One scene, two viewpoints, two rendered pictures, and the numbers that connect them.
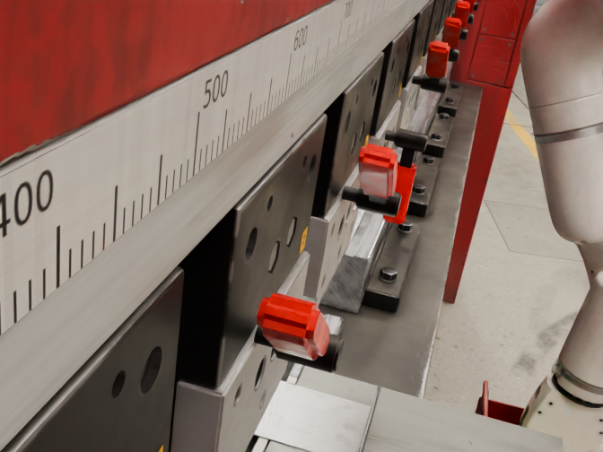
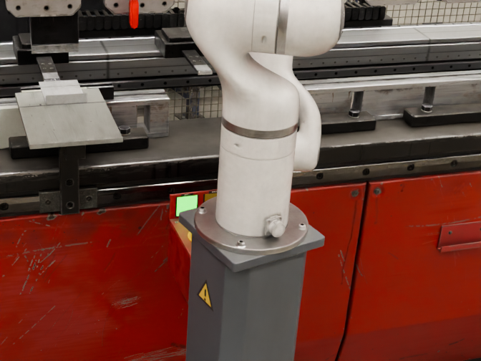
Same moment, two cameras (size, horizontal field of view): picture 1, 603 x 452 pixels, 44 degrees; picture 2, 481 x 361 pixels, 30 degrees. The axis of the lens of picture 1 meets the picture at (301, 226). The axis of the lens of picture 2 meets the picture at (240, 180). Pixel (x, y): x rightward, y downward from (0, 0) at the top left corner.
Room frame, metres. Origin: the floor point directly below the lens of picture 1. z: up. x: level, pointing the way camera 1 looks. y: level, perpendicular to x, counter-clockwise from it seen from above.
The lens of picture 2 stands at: (-0.04, -1.77, 1.75)
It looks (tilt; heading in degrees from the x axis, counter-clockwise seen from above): 27 degrees down; 58
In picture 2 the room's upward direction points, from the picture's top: 4 degrees clockwise
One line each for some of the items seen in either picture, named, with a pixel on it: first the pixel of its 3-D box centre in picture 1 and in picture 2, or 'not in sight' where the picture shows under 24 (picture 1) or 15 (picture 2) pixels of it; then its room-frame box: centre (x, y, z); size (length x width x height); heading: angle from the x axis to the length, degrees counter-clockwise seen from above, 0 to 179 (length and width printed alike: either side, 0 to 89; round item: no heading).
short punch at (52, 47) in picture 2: not in sight; (54, 31); (0.56, 0.01, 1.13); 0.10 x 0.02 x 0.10; 169
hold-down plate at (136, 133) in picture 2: not in sight; (79, 142); (0.59, -0.06, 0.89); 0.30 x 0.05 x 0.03; 169
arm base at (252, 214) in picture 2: not in sight; (255, 175); (0.66, -0.68, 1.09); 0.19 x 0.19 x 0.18
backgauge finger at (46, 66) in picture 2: not in sight; (44, 57); (0.59, 0.17, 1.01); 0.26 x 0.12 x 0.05; 79
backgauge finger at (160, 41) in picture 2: not in sight; (190, 50); (0.93, 0.10, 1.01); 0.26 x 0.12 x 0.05; 79
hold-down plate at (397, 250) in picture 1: (395, 260); (315, 124); (1.14, -0.17, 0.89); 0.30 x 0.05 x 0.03; 169
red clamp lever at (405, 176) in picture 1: (397, 177); (133, 4); (0.70, -0.09, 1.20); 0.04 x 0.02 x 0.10; 79
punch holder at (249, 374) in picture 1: (198, 282); not in sight; (0.34, 0.05, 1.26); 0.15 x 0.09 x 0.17; 169
